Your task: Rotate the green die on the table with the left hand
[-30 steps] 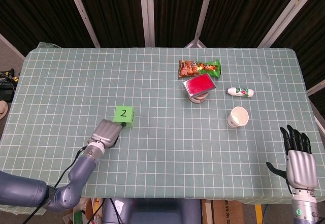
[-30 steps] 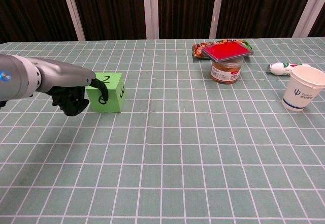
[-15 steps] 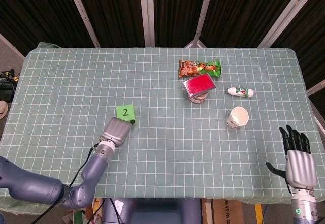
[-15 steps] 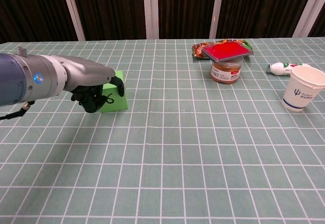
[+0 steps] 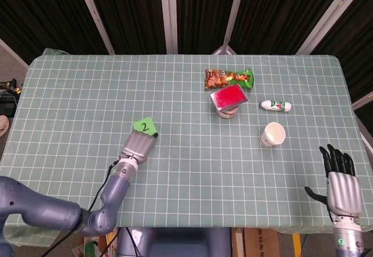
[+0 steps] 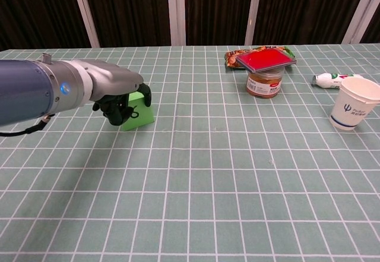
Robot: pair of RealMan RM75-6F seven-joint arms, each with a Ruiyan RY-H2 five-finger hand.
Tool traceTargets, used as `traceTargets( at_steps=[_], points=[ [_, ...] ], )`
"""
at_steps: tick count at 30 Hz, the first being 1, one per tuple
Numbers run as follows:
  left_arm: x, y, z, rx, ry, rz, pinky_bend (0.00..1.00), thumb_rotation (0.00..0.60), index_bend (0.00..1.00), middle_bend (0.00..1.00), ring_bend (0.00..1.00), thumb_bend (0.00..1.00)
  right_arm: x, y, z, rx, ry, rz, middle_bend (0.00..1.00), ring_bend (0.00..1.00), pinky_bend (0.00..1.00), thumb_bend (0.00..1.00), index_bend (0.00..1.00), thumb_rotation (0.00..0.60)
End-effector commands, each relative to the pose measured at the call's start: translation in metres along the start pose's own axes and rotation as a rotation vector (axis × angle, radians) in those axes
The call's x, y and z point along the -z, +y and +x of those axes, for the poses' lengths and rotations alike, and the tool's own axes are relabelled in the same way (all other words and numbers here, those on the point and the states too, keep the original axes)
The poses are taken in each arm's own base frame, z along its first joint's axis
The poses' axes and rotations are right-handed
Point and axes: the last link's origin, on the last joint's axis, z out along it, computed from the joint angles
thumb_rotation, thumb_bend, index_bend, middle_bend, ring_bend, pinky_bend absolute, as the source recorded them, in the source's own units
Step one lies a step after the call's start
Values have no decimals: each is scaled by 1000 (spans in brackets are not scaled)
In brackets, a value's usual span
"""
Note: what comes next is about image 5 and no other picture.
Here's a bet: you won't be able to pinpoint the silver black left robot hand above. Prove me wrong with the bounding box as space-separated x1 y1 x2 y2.
120 130 159 165

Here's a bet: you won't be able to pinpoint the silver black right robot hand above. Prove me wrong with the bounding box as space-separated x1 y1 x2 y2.
304 143 364 217

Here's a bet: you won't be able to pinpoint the green numbered card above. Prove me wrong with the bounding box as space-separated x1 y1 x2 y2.
132 117 159 139

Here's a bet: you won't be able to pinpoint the green white grid tablecloth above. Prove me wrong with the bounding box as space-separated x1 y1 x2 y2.
0 48 373 240

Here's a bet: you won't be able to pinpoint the white paper cup blue logo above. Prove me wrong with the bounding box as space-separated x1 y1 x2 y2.
260 122 286 148

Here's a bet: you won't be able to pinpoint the clear jar with red label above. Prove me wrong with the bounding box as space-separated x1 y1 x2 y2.
217 105 240 119

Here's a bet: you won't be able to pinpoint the red flat box grey rim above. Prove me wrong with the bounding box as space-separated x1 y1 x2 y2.
209 83 249 112

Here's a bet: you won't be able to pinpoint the brown cardboard box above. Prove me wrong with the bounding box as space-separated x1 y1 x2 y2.
232 227 281 257

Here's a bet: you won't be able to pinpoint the blue-grey robot torso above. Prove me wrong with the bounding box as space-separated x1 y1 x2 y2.
115 227 233 257

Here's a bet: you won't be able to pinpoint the orange green snack packet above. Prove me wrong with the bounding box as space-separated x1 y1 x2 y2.
205 68 254 91

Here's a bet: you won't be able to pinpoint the small white drink bottle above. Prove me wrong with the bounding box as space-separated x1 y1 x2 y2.
260 100 293 113

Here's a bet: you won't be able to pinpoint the colourful printed papers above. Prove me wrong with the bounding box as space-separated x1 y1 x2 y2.
72 230 121 257

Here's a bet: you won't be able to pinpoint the beige shoe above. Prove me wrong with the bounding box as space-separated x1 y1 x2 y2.
0 115 11 138

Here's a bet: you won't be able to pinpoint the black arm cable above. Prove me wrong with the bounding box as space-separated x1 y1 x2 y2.
40 160 120 257

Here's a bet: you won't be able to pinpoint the white partition frame post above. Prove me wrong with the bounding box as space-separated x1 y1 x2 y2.
296 0 367 55
212 0 248 55
159 0 179 55
73 0 116 55
350 90 373 110

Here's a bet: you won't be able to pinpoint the black power equipment with cables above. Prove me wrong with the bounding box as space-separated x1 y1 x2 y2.
0 78 22 118

